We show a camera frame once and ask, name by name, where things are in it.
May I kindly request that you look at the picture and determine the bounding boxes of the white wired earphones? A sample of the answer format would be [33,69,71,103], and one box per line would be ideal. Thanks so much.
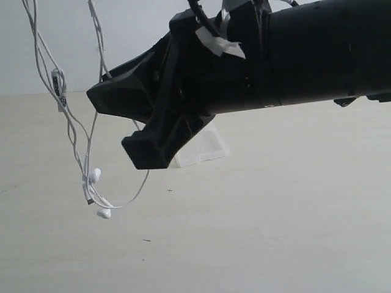
[21,0,150,220]

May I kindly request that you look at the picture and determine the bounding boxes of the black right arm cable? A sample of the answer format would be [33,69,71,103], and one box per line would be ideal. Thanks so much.
[186,0,224,39]

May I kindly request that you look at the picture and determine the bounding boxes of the clear plastic storage case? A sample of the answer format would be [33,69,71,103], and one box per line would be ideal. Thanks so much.
[174,122,230,168]

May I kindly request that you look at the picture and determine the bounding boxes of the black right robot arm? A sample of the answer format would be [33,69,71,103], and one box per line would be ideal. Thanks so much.
[87,1,390,170]

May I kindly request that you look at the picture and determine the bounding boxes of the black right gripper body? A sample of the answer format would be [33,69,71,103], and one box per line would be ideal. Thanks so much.
[161,1,275,115]

